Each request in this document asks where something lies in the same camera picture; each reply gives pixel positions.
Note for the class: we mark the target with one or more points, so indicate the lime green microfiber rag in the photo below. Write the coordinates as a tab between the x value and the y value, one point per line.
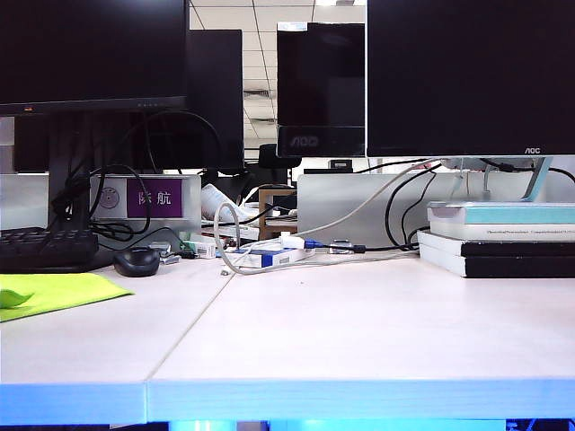
58	292

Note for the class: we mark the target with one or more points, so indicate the white adapter blue connector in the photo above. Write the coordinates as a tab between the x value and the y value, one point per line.
292	240

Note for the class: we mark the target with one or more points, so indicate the blue white medicine box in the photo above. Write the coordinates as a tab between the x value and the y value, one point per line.
274	259

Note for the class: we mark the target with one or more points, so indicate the white green flat box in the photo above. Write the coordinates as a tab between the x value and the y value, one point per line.
238	232

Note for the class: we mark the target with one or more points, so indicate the wide silver desk partition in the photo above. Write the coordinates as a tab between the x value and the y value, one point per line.
341	202

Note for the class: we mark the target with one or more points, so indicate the black office chair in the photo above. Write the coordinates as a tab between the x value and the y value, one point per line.
274	157

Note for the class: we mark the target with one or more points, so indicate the white plastic bottle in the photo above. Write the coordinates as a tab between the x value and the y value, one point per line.
215	199

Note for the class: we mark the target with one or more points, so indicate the small black device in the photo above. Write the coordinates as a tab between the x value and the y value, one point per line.
341	164

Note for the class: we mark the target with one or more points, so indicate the small green white box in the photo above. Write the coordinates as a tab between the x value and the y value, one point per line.
202	249

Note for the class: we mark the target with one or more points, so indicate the small silver box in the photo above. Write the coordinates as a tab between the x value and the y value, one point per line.
161	247

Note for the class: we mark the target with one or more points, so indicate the small glossy black AOC monitor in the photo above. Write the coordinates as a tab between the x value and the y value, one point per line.
316	81

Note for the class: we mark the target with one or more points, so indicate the matte black monitor casing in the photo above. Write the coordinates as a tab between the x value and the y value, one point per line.
215	90

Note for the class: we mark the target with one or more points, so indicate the black computer mouse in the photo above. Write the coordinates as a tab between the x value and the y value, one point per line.
135	262

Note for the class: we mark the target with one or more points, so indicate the round grey sticker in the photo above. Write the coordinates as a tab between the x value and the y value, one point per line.
109	198

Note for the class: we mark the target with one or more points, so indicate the white neuroscience book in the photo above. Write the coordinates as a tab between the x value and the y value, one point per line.
494	232

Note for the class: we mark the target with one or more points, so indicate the black monitor stand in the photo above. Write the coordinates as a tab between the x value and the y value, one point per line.
67	148

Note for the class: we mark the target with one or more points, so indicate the large AOC monitor silver bezel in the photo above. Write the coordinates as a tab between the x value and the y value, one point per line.
471	76

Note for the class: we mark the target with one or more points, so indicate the black monitor with orange badge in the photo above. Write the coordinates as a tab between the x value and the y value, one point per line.
90	54

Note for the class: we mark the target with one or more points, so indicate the silver monitor stand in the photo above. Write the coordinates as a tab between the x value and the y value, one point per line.
541	177

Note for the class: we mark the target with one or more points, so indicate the black keyboard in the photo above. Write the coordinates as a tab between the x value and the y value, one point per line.
27	247

